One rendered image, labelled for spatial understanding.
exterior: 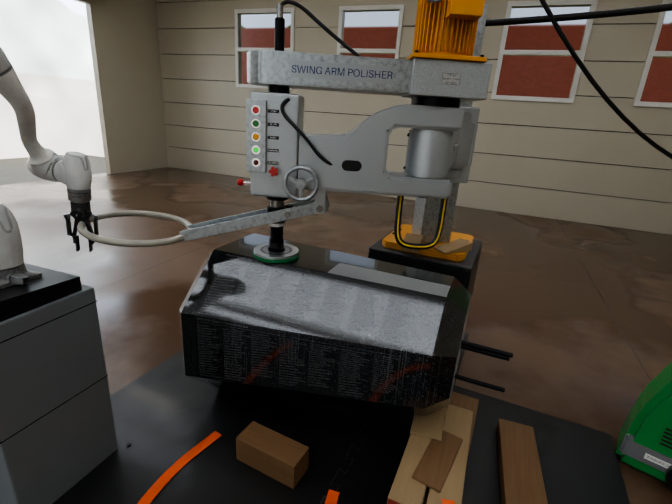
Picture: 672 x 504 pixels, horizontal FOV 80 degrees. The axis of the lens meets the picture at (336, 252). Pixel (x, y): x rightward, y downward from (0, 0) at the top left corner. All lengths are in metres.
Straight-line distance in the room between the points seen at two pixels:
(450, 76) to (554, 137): 6.06
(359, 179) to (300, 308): 0.60
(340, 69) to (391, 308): 0.96
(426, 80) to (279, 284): 1.03
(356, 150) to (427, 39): 0.49
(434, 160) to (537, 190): 6.08
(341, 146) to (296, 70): 0.34
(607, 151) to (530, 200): 1.32
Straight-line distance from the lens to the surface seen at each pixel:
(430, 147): 1.74
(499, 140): 7.67
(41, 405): 1.82
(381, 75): 1.69
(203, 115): 9.89
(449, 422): 2.00
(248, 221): 1.84
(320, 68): 1.69
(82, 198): 2.05
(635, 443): 2.43
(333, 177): 1.71
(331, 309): 1.67
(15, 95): 1.86
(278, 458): 1.85
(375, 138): 1.70
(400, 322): 1.61
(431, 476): 1.75
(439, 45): 1.74
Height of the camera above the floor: 1.48
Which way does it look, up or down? 19 degrees down
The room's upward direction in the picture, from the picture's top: 4 degrees clockwise
